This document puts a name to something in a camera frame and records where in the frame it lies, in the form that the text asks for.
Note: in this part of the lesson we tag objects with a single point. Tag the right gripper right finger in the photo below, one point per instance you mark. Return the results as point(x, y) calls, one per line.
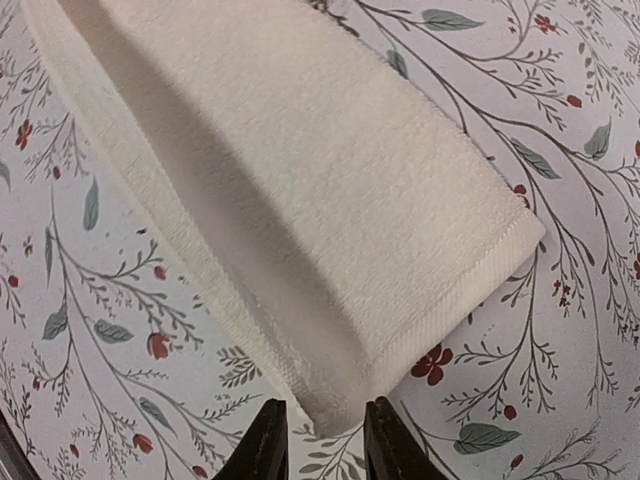
point(390, 450)

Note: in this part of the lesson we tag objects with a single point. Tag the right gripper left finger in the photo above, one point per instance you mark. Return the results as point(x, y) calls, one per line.
point(262, 453)

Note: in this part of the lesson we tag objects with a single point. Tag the cream white towel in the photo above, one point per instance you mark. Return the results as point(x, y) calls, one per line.
point(335, 219)

